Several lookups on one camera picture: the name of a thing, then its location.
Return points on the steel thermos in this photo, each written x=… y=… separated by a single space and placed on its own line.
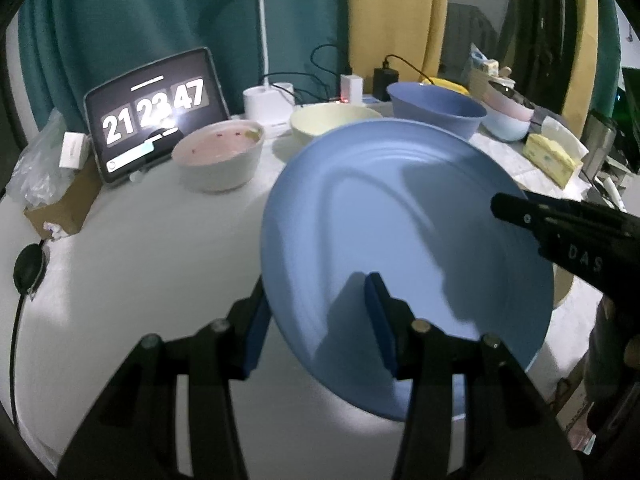
x=597 y=142

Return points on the white power strip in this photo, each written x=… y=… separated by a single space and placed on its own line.
x=370 y=101

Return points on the steel bowl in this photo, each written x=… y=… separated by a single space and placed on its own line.
x=502 y=86

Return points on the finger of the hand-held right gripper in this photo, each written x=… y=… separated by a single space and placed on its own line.
x=540 y=215

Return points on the dark monitor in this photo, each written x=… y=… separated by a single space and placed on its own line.
x=631 y=120

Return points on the grey ribbed panel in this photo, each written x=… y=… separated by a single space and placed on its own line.
x=470 y=30

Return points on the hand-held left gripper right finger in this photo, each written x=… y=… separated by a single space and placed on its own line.
x=380 y=320

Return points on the yellow wipes packet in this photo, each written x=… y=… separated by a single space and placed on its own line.
x=445 y=85

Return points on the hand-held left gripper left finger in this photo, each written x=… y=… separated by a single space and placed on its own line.
x=255 y=332

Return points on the large blue bowl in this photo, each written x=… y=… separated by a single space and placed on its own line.
x=435 y=107

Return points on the tablet with clock display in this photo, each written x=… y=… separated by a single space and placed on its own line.
x=150 y=115

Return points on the narrow teal curtain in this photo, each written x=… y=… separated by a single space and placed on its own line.
x=610 y=60

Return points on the yellow tissue pack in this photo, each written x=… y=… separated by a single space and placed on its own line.
x=550 y=155

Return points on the black round puck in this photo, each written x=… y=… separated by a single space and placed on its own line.
x=30 y=270

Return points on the brown cardboard box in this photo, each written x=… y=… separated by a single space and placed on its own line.
x=65 y=205

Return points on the cream bowl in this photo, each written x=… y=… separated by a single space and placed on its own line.
x=325 y=120

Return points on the white tube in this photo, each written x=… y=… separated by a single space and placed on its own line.
x=610 y=192

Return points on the white desk lamp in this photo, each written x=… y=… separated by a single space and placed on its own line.
x=265 y=110

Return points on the pink patterned white bowl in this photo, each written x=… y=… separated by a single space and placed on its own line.
x=220 y=165

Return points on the person's right hand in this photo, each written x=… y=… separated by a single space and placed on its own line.
x=615 y=360

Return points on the plain pink bowl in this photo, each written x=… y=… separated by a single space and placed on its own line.
x=510 y=107

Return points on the small white box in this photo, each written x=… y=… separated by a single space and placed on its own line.
x=74 y=150

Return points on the blue plate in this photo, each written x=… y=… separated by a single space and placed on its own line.
x=390 y=220

